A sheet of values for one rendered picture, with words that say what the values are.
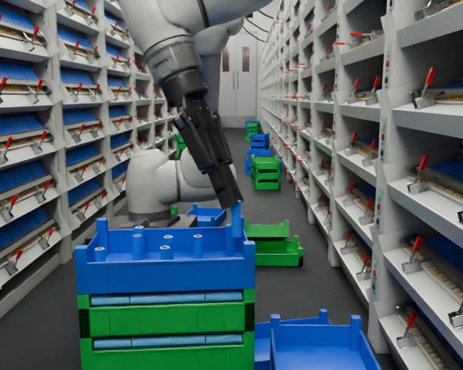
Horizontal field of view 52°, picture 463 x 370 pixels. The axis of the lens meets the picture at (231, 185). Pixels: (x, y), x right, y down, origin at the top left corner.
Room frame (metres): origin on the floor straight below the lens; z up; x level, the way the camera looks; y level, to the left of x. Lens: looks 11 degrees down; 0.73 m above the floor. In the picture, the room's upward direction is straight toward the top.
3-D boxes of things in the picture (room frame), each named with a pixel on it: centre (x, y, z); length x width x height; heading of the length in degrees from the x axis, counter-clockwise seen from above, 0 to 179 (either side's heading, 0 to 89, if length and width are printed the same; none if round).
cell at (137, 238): (0.85, 0.18, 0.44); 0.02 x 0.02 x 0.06
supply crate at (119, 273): (0.85, 0.12, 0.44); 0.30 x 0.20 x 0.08; 95
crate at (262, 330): (1.23, -0.16, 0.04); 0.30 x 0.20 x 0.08; 102
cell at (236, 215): (0.79, -0.01, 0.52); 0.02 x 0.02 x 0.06
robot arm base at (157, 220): (1.66, 0.30, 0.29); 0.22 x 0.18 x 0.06; 169
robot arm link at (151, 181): (1.69, 0.29, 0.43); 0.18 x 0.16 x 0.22; 100
